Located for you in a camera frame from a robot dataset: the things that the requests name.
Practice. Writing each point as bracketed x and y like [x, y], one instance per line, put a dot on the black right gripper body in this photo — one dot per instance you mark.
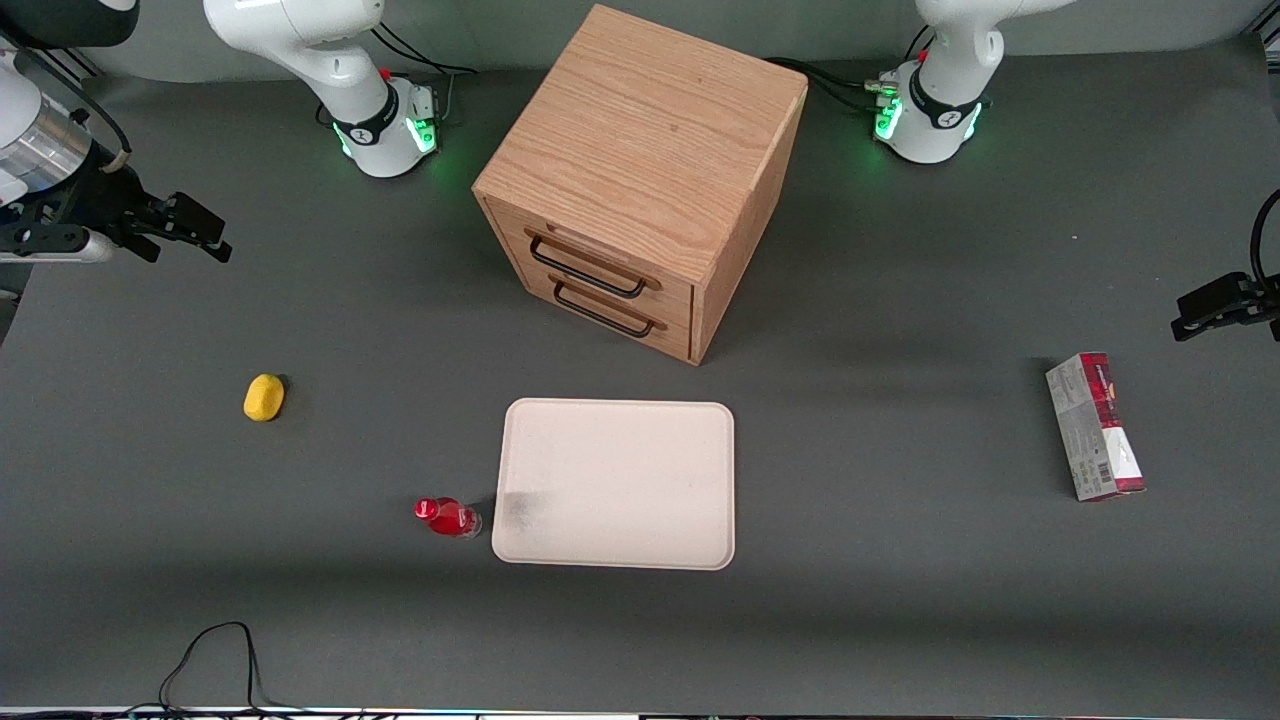
[98, 190]

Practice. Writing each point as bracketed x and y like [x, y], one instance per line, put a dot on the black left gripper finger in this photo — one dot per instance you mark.
[1205, 325]
[1215, 293]

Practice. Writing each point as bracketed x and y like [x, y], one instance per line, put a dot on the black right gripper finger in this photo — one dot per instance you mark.
[145, 248]
[195, 222]

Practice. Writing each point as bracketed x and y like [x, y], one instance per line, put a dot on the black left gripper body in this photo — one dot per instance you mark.
[1243, 297]

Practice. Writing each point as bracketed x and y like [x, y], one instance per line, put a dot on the red coke bottle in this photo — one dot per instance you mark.
[450, 518]

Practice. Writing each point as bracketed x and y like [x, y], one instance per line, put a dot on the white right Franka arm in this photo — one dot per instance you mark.
[350, 80]

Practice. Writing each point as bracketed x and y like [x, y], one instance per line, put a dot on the beige rectangular tray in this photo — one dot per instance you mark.
[618, 485]

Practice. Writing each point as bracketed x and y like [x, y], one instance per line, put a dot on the red and grey carton box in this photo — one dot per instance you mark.
[1096, 428]

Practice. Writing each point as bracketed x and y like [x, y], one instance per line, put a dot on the yellow lemon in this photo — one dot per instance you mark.
[264, 397]

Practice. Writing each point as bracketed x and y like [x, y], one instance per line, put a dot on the wooden two-drawer cabinet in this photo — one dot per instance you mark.
[640, 150]

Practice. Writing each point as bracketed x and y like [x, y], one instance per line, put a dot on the aluminium frame rail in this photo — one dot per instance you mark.
[55, 55]

